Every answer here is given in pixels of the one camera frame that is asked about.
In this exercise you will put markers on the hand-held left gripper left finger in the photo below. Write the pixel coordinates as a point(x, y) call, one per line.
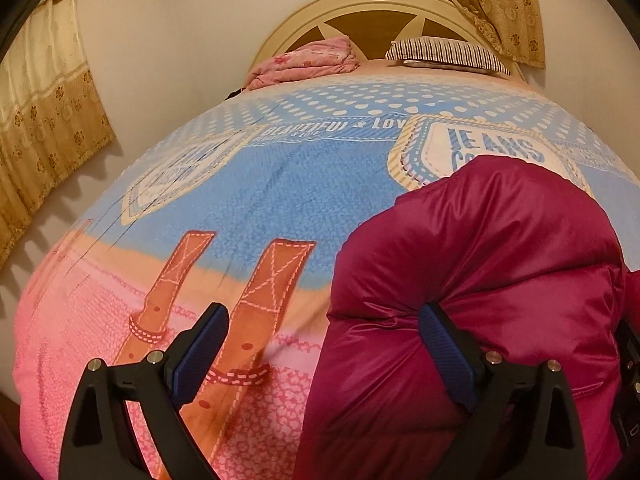
point(200, 355)

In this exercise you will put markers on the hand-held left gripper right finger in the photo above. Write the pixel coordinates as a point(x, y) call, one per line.
point(441, 342)

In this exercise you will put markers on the magenta puffer jacket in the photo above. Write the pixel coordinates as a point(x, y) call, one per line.
point(480, 250)

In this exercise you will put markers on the blue and pink printed blanket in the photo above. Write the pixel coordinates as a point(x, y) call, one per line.
point(280, 185)

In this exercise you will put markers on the peach bed sheet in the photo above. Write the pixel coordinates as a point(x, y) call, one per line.
point(380, 67)

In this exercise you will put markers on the striped pillow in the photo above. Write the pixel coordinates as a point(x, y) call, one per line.
point(445, 52)

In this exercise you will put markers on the pink folded quilt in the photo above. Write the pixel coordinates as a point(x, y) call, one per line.
point(310, 62)

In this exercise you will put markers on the cream wooden headboard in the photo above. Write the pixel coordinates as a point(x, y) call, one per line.
point(350, 10)

